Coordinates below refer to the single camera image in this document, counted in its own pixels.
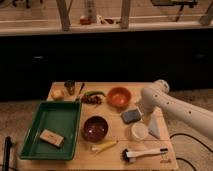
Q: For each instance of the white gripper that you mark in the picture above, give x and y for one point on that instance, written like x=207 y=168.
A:
x=145 y=108

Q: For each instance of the blue grey sponge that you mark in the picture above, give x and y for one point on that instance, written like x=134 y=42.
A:
x=131 y=116

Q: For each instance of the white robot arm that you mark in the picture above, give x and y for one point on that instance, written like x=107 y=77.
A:
x=156 y=94

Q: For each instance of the orange bowl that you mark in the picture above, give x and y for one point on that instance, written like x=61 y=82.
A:
x=119 y=97

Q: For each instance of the purple bowl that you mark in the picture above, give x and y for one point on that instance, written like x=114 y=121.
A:
x=94 y=129

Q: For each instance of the grey triangular cloth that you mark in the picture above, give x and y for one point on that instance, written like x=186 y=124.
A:
x=153 y=127

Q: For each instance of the black white dish brush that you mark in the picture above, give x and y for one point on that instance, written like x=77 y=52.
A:
x=130 y=156

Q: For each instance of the dark red grapes toy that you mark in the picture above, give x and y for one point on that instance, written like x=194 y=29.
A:
x=91 y=99

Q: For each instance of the green chili pepper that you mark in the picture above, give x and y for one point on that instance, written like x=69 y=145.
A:
x=91 y=93

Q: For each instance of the yellow banana toy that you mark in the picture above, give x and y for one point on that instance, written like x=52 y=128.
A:
x=97 y=148

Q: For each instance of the metal cup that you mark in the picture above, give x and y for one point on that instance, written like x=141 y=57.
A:
x=70 y=86

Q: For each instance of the green plastic tray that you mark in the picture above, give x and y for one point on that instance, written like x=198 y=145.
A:
x=63 y=119

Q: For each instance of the yellow round fruit toy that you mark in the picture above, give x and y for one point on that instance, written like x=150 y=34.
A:
x=57 y=95

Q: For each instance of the wooden block in tray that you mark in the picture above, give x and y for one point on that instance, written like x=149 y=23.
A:
x=52 y=138

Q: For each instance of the red object on shelf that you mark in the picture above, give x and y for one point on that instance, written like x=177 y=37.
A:
x=84 y=21

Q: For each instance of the black stand at left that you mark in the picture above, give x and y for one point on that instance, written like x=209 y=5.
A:
x=6 y=156

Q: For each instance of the black handled knife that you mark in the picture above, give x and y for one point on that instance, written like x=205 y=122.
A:
x=81 y=88

